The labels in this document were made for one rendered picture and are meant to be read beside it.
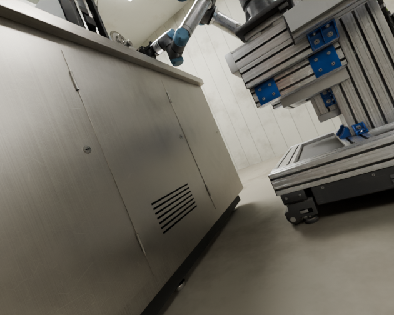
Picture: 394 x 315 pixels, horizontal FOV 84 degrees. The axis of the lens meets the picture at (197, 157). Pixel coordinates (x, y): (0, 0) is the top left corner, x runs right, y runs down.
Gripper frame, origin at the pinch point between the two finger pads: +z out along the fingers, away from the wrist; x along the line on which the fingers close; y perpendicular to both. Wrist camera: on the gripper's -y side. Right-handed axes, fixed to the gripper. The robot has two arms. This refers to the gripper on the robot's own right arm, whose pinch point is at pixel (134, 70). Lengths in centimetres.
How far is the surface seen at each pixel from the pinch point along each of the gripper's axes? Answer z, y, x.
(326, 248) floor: -69, -109, 48
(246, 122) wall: -5, -41, -243
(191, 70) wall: 48, 84, -246
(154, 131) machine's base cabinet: -29, -54, 48
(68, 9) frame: -13, 9, 49
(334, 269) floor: -69, -109, 58
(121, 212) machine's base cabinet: -29, -75, 77
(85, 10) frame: -13.7, 13.0, 39.5
